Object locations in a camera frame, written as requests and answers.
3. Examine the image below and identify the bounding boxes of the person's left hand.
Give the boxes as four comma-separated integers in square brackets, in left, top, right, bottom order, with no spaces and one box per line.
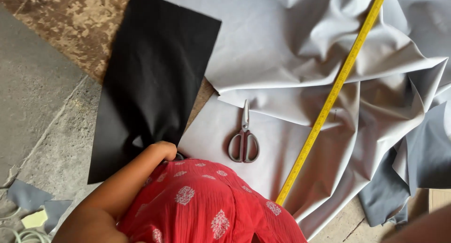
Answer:
[146,141,178,163]

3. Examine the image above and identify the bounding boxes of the black fabric sheet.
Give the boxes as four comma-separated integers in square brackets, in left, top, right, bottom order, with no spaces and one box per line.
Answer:
[87,0,222,185]

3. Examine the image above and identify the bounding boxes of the person's red patterned garment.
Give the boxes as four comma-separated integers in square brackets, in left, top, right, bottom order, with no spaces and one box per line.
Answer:
[116,158,308,243]

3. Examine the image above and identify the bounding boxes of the grey fabric scrap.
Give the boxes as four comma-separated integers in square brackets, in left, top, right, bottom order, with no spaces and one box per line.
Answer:
[7,180,54,212]
[44,200,73,234]

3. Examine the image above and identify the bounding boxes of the pale yellow scrap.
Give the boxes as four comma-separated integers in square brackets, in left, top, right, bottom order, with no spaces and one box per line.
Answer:
[21,209,48,229]

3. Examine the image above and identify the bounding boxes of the large light grey fabric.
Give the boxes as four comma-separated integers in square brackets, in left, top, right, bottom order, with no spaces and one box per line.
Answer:
[146,0,451,241]

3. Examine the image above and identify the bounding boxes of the yellow measuring ruler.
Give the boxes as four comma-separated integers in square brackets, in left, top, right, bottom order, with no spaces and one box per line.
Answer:
[275,0,390,206]

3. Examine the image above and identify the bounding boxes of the brown cardboard piece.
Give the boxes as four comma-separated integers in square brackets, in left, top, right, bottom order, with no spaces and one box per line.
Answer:
[428,188,451,213]

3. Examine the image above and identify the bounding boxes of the grey handled scissors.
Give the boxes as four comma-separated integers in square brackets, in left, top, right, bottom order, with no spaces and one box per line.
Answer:
[228,99,260,163]

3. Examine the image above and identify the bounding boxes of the white cable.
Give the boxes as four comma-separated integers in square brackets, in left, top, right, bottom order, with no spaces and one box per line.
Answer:
[0,207,52,243]

